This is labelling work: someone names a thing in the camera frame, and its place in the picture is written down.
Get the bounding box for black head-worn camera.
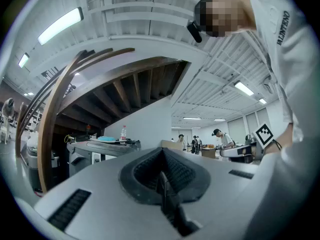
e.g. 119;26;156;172
186;20;203;44

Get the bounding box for person's right forearm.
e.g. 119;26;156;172
266;122;295;156

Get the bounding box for person's white shirt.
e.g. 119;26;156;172
248;0;320;145

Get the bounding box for grey and white machine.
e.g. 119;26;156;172
66;139;142;178

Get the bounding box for dark grey appliance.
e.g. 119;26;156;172
25;143;55;192

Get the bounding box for person's head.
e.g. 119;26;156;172
193;0;258;39

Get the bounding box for blue cloth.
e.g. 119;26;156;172
97;135;118;143

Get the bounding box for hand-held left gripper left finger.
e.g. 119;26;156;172
33;146;181;240

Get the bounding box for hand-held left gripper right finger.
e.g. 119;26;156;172
162;147;261;240

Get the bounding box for person's white trousers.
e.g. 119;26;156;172
243;136;320;240

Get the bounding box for open cardboard box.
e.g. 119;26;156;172
161;139;181;150

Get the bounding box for white window blind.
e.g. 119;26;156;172
245;111;258;136
227;116;246;145
257;107;270;129

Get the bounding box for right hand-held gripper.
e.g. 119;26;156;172
219;123;274;164

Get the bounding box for wooden slat board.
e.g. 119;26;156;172
53;56;189;135

